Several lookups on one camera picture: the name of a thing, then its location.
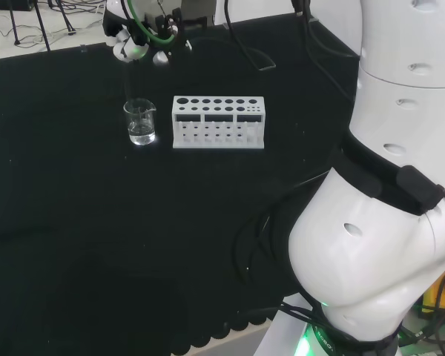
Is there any black cable bundle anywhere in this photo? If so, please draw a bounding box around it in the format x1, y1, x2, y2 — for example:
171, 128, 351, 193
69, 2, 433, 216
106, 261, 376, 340
234, 168, 333, 297

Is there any yellow stop button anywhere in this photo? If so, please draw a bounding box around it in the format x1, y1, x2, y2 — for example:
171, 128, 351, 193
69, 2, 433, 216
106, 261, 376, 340
421, 263, 445, 316

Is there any green cable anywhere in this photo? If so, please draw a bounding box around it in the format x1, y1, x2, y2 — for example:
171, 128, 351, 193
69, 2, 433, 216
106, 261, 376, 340
128, 0, 179, 47

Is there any black looped cable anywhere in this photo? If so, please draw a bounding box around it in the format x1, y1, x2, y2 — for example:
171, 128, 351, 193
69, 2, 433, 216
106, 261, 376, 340
223, 0, 276, 71

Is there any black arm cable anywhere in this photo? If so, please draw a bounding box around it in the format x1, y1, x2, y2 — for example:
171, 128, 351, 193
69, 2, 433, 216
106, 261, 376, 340
291, 0, 355, 103

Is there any clear glass beaker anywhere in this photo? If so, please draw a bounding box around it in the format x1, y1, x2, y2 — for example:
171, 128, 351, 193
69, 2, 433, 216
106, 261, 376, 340
122, 98, 157, 146

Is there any black tripod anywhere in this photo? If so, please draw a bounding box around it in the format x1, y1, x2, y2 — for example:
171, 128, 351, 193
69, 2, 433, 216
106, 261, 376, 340
7, 0, 76, 52

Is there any white test tube rack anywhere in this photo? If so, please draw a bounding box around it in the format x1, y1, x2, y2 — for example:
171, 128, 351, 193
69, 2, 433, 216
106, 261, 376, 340
171, 95, 266, 150

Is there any black bench cloth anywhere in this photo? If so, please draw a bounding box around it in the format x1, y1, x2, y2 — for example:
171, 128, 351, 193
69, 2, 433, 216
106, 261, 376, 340
0, 13, 361, 356

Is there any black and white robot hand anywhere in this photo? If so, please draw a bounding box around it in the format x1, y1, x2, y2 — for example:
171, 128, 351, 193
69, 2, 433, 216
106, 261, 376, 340
102, 0, 194, 67

